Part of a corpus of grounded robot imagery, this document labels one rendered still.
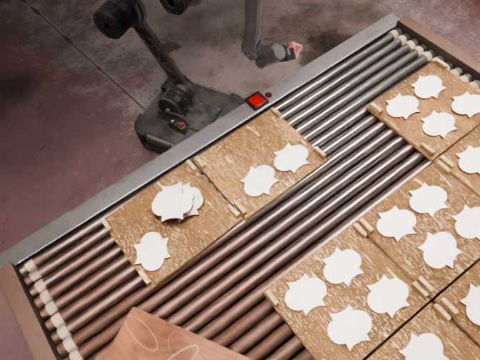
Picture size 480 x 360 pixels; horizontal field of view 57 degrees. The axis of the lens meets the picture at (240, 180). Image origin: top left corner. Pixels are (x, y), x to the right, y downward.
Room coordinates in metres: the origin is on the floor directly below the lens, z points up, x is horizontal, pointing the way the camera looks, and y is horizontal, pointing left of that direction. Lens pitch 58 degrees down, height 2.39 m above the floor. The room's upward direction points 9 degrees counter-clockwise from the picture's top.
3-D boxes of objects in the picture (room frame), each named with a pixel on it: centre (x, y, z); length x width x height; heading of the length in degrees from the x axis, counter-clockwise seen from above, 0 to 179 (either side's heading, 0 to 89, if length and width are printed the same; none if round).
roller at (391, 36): (1.17, -0.01, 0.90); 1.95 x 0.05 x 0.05; 119
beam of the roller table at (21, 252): (1.23, 0.02, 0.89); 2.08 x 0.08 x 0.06; 119
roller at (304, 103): (1.13, -0.03, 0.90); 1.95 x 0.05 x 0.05; 119
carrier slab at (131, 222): (0.80, 0.28, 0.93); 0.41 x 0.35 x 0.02; 122
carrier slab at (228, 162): (1.01, -0.09, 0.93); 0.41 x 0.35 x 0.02; 120
